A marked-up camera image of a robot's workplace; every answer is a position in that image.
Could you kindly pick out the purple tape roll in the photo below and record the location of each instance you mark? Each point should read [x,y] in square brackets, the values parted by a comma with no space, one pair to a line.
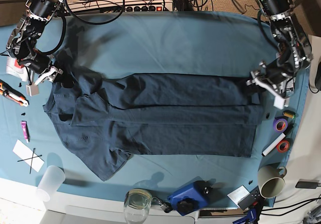
[280,125]

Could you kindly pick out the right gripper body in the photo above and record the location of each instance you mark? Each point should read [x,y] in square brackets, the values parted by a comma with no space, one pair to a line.
[50,75]

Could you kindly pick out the red tape roll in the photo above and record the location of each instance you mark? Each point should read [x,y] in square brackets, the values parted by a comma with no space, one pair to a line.
[283,146]

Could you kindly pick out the frosted plastic cup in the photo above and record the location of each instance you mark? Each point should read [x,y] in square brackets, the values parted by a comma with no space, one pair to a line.
[52,179]

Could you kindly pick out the blue plastic box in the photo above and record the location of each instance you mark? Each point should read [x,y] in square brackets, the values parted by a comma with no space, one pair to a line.
[190,198]

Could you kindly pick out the black remote control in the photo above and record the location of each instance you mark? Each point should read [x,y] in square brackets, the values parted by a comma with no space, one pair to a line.
[251,198]

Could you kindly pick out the white power strip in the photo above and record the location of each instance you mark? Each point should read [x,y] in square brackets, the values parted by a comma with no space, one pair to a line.
[150,8]

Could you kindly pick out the blue clamp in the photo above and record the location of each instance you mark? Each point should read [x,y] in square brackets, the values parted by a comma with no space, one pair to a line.
[252,217]

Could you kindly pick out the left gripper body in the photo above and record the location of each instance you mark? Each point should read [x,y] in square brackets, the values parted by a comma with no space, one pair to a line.
[273,79]

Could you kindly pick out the beige ceramic mug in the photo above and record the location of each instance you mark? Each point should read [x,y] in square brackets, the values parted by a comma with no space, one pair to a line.
[271,181]

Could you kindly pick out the pink glue tube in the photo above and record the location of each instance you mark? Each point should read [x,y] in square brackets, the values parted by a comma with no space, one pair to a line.
[25,131]

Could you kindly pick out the orange utility knife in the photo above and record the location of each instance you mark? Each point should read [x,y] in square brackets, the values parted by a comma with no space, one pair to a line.
[13,95]

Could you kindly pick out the small battery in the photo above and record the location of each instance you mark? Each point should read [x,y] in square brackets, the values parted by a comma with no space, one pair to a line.
[289,114]

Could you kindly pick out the black power adapter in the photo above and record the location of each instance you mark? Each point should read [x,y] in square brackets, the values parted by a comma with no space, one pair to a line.
[307,184]

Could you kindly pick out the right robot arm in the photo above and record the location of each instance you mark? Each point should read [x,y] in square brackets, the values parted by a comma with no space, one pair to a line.
[21,46]

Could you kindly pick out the dark blue T-shirt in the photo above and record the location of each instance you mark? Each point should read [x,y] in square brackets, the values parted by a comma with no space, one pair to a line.
[106,121]

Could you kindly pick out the white marker pen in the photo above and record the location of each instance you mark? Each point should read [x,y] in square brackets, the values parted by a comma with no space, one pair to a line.
[271,146]

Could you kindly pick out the clear wine glass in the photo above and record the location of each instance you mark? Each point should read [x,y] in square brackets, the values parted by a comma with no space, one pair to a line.
[137,205]

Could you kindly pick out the red cube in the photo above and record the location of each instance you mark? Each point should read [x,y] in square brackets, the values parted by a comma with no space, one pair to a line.
[17,64]

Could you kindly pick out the blue table cloth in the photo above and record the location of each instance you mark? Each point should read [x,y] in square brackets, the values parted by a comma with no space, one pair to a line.
[205,43]

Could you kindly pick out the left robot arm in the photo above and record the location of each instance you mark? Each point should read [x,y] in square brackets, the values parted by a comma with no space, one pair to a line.
[294,50]

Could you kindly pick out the white paper card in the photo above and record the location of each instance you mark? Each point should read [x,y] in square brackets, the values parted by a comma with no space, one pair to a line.
[28,156]

